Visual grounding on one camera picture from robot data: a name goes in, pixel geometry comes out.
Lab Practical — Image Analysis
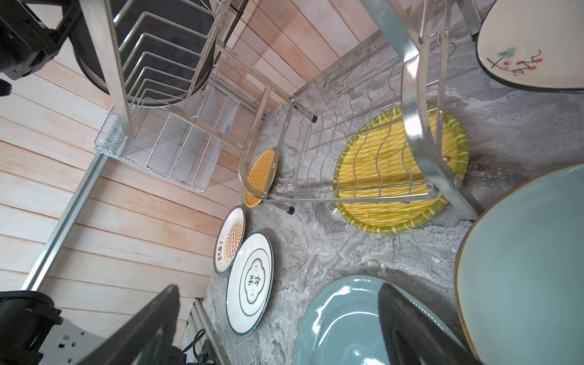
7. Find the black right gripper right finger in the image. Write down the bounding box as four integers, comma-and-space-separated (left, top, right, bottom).
378, 283, 479, 364

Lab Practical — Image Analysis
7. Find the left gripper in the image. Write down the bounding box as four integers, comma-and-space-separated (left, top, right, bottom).
1, 0, 82, 81

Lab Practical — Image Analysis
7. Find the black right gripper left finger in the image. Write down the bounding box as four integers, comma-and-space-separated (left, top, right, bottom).
79, 284, 181, 364

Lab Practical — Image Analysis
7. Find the dark navy plate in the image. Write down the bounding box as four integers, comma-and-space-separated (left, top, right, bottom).
68, 0, 215, 108

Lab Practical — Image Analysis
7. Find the stainless steel dish rack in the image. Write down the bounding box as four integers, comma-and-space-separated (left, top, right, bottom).
81, 1, 483, 219

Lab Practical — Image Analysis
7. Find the grey blue round plate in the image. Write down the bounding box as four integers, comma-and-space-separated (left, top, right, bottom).
294, 274, 466, 365

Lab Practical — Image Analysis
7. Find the white plate green clover outline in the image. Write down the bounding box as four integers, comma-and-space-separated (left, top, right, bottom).
225, 231, 274, 336

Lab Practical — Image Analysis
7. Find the light green flower plate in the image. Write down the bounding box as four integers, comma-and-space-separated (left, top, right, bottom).
455, 165, 583, 364

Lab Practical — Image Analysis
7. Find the yellow green woven plate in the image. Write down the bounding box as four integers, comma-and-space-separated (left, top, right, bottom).
333, 107, 448, 234

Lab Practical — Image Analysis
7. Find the orange woven bamboo plate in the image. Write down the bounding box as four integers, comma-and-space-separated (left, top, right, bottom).
244, 149, 276, 208

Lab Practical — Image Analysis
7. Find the cream plate with red flowers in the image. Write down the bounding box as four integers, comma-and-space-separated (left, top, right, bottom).
476, 0, 583, 93

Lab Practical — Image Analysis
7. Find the white wire mesh shelf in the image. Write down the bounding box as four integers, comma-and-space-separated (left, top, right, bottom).
94, 87, 240, 192

